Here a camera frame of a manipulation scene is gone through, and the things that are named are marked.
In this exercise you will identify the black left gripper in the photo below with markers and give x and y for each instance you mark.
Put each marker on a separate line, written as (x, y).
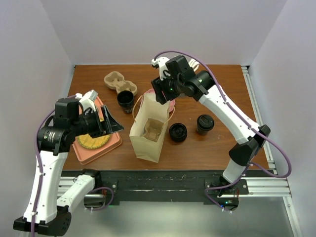
(110, 124)

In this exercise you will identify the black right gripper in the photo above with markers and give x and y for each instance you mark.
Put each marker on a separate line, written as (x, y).
(159, 86)

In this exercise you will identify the beige paper takeout bag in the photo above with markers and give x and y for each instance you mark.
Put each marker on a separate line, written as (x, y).
(149, 108)

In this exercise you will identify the stack of black cups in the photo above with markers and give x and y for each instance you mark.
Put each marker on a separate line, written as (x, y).
(126, 101)

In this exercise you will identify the beige cardboard cup carrier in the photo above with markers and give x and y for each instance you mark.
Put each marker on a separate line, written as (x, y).
(152, 129)

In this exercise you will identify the black coffee cup lid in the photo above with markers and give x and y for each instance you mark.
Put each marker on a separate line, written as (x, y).
(205, 122)

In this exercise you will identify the black takeout coffee cup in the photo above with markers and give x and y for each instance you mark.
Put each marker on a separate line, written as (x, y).
(203, 130)

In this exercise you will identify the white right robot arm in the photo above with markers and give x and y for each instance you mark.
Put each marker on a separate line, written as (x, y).
(248, 134)

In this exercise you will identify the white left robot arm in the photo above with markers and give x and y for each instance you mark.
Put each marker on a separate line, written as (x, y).
(47, 214)

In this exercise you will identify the pink polka dot plate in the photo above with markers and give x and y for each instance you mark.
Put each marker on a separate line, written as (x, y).
(171, 104)

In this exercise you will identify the yellow green woven coaster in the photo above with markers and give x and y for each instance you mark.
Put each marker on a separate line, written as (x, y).
(87, 142)

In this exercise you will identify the white paper straw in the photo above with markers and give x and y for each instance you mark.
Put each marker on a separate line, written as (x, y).
(194, 64)

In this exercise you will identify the salmon pink tray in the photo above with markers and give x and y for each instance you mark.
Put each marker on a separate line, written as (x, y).
(86, 156)

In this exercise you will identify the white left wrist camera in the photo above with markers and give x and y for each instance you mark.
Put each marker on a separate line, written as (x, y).
(86, 101)

